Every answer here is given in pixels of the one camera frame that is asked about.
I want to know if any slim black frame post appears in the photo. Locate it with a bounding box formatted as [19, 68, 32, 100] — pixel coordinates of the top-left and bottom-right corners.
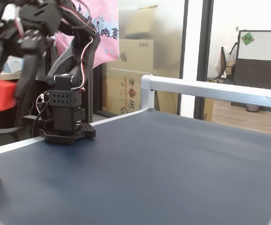
[179, 0, 189, 116]

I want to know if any black partition with whiteboard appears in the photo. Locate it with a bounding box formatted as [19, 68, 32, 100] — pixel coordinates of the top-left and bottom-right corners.
[233, 29, 271, 91]

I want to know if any brown cardboard box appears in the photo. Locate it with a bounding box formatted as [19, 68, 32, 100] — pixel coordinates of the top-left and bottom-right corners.
[153, 90, 215, 122]

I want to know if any green diamond sticker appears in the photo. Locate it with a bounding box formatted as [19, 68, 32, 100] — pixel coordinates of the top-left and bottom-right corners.
[241, 32, 256, 46]

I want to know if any blue tissue pack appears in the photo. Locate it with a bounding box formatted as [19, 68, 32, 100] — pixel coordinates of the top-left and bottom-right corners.
[3, 57, 25, 73]

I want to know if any pink city-print banner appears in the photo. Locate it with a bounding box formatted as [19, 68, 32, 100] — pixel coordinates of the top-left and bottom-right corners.
[54, 0, 120, 70]

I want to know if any small grey bin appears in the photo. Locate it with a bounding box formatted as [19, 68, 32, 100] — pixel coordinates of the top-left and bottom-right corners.
[246, 104, 260, 113]

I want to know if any black power cable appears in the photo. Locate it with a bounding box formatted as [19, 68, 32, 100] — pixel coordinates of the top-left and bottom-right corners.
[31, 102, 50, 138]

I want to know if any cardboard box with red print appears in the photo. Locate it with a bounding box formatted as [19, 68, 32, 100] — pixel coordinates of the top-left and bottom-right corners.
[102, 67, 142, 116]

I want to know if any red white servo cable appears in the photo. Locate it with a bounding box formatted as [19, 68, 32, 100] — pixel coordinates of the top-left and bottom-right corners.
[71, 35, 101, 92]
[36, 93, 46, 111]
[13, 4, 26, 39]

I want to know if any wide black frame post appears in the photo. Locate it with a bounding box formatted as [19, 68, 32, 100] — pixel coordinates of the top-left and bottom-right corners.
[194, 0, 214, 120]

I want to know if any wooden desk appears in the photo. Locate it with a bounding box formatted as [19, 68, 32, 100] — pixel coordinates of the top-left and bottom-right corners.
[0, 71, 22, 82]

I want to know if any open plain cardboard box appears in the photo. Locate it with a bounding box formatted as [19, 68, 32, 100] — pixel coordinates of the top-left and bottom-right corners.
[123, 4, 161, 40]

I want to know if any cardboard box with black print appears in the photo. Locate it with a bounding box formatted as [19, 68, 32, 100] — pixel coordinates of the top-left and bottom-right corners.
[118, 38, 154, 70]

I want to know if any white hanging garment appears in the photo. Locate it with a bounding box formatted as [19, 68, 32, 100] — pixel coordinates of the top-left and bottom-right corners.
[214, 45, 231, 80]

